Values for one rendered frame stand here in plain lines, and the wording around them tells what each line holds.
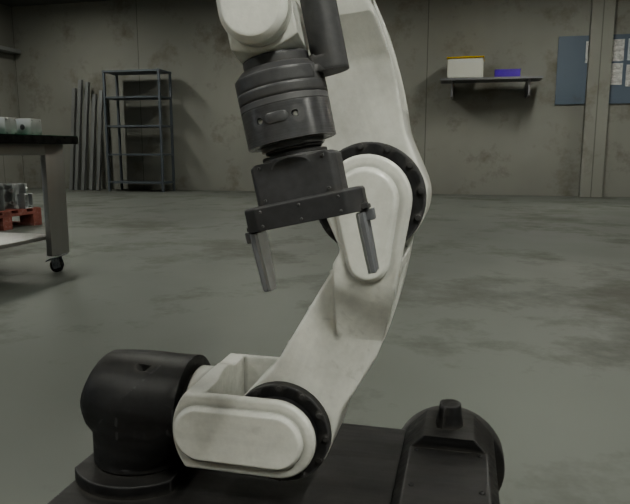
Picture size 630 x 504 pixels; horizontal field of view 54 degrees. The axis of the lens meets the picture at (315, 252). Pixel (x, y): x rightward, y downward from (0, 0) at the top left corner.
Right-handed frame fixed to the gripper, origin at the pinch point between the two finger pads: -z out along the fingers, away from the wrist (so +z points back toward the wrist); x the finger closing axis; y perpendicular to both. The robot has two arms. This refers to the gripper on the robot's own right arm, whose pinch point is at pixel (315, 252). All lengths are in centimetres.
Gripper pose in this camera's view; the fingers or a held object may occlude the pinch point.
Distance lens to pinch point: 62.2
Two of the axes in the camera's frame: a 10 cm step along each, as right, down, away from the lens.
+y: 2.1, -1.2, 9.7
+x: 9.6, -1.8, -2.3
